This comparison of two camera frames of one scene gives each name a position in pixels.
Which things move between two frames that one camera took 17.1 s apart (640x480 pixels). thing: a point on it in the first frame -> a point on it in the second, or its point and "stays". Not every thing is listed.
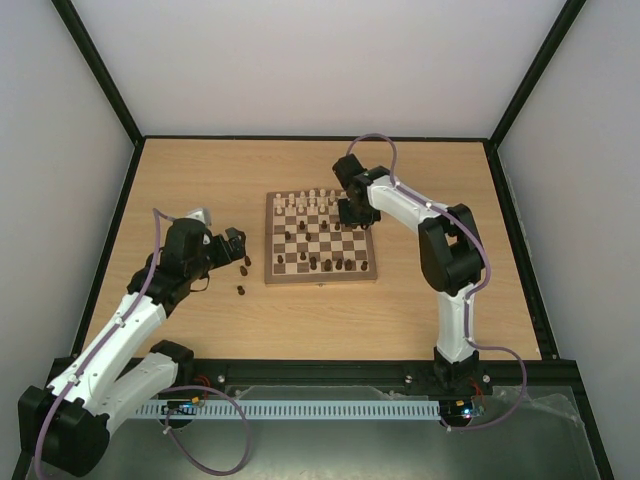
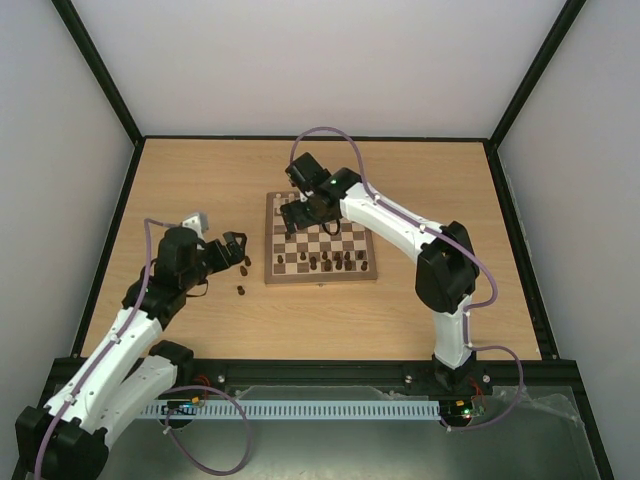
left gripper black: (238, 247) stays
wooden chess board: (305, 241) stays
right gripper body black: (359, 215) -> (298, 215)
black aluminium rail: (375, 373) stays
